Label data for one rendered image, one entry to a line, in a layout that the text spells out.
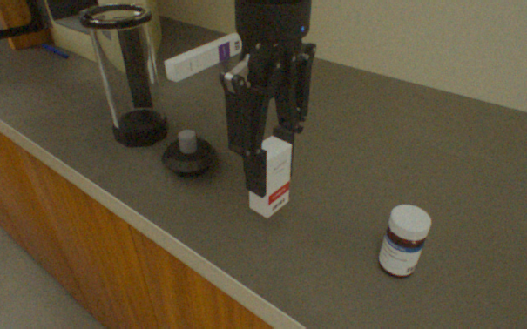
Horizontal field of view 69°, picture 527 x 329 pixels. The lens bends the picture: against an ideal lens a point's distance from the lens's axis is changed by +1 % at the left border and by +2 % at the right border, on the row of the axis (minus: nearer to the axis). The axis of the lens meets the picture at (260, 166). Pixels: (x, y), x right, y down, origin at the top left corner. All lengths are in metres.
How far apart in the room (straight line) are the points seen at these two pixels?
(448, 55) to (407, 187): 0.44
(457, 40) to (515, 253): 0.54
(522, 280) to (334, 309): 0.24
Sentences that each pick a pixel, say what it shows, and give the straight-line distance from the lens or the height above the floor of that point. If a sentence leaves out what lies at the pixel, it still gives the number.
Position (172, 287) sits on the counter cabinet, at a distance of 0.75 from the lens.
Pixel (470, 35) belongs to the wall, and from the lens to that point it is 0.99.
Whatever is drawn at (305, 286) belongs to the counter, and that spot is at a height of 0.94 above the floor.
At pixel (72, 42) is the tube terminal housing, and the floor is 0.97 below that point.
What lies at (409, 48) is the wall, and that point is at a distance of 1.03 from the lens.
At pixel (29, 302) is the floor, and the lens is 1.84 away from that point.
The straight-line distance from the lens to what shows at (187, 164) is 0.62.
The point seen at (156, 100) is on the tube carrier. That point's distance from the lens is 0.71.
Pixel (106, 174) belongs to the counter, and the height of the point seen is 0.94.
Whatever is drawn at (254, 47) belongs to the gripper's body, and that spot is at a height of 1.20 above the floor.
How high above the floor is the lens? 1.33
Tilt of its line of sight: 37 degrees down
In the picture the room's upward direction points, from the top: straight up
